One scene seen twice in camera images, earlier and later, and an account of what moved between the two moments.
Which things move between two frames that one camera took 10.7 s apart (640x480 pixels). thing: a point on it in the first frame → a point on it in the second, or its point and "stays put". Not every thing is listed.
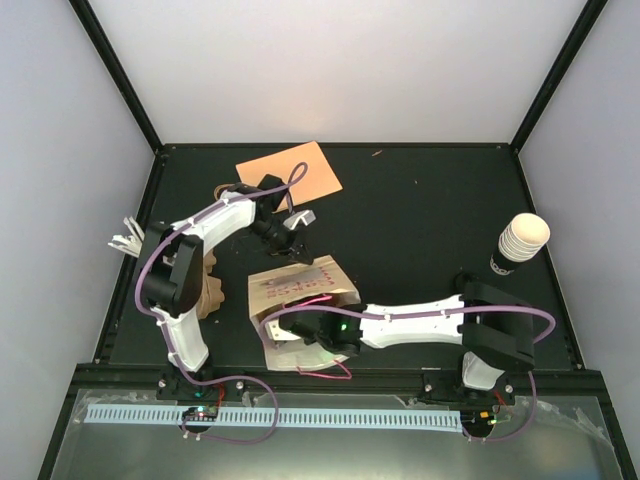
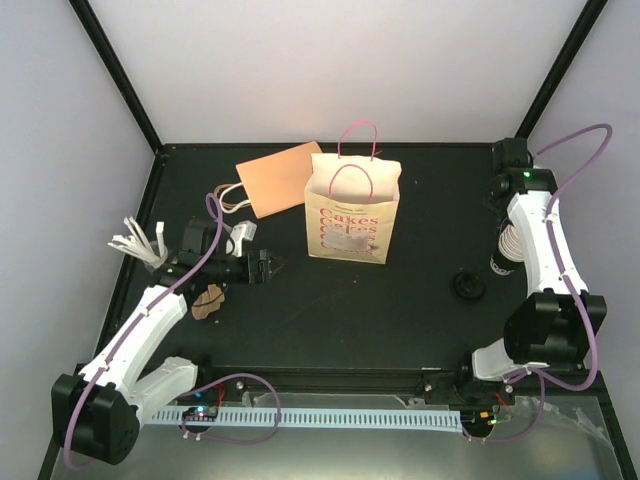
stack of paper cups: [520, 241] stays put
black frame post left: [117, 72] stays put
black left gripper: [301, 246] → [263, 275]
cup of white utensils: [129, 244] stays put
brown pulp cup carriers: [212, 293] stays put
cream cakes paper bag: [271, 291] → [351, 199]
